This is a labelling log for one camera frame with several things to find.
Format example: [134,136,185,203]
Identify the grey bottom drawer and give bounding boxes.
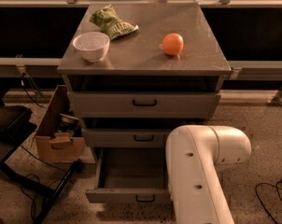
[86,147,170,203]

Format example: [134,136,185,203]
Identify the grey drawer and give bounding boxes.
[68,91,220,119]
[82,129,170,148]
[86,147,170,203]

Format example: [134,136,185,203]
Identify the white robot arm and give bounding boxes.
[165,125,251,224]

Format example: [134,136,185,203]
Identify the grey metal drawer cabinet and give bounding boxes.
[57,1,233,156]

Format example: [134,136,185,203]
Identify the grey middle drawer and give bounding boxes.
[82,129,170,148]

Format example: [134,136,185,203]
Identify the grey top drawer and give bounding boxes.
[68,91,220,119]

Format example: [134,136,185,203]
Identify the orange fruit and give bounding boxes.
[162,33,184,56]

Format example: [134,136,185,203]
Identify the white cup in box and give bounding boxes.
[60,114,78,124]

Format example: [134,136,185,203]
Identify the white bowl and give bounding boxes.
[72,32,110,63]

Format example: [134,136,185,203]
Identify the brown cardboard box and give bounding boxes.
[35,85,85,162]

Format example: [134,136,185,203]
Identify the green chip bag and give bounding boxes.
[90,5,139,40]

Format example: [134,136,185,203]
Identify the grey metal railing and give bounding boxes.
[0,0,282,105]

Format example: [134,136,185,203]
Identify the black floor cable left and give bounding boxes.
[19,145,74,221]

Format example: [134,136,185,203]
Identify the black floor cable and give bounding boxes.
[254,180,282,224]
[19,145,74,221]

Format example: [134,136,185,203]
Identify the black floor cable right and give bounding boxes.
[254,180,282,224]

